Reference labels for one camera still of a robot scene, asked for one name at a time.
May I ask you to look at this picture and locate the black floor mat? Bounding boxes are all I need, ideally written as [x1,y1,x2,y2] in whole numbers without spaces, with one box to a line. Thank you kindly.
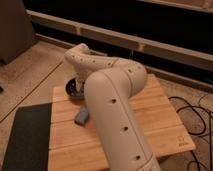
[1,103,52,171]

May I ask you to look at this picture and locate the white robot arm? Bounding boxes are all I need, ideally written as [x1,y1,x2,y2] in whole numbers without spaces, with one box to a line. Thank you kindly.
[65,44,161,171]

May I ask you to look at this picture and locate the black floor cables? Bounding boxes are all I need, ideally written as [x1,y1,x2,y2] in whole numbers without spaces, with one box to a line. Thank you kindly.
[168,93,213,171]

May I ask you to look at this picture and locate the dark ceramic bowl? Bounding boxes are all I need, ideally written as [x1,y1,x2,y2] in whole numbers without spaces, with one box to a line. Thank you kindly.
[65,78,84,99]

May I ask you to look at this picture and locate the blue sponge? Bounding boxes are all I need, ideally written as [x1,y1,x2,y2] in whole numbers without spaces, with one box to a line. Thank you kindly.
[74,106,89,126]

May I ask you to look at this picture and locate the grey cabinet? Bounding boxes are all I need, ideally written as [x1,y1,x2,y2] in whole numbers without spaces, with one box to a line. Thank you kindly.
[0,0,36,64]

